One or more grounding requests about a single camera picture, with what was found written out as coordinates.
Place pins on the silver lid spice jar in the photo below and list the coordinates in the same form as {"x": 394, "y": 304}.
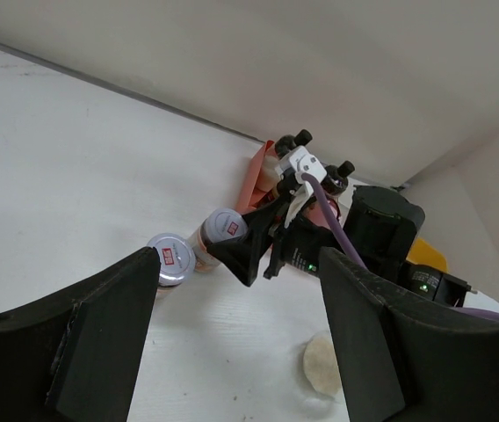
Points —
{"x": 222, "y": 224}
{"x": 177, "y": 262}

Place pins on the yellow plastic bin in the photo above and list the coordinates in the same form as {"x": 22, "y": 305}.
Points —
{"x": 422, "y": 253}

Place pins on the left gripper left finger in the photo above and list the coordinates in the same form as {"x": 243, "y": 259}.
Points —
{"x": 74, "y": 355}

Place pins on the black cap white powder bottle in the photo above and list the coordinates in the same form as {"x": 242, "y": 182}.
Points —
{"x": 268, "y": 177}

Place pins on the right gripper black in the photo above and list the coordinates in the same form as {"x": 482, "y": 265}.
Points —
{"x": 381, "y": 225}

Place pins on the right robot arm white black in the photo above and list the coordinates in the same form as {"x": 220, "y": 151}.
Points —
{"x": 422, "y": 280}

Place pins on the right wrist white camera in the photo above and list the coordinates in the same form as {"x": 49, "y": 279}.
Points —
{"x": 306, "y": 168}

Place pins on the black cap brown spice bottle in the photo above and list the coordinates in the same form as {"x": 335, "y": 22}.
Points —
{"x": 336, "y": 179}

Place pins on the red plastic bin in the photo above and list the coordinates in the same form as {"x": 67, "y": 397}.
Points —
{"x": 250, "y": 198}

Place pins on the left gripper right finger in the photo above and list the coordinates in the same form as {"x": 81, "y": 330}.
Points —
{"x": 402, "y": 357}

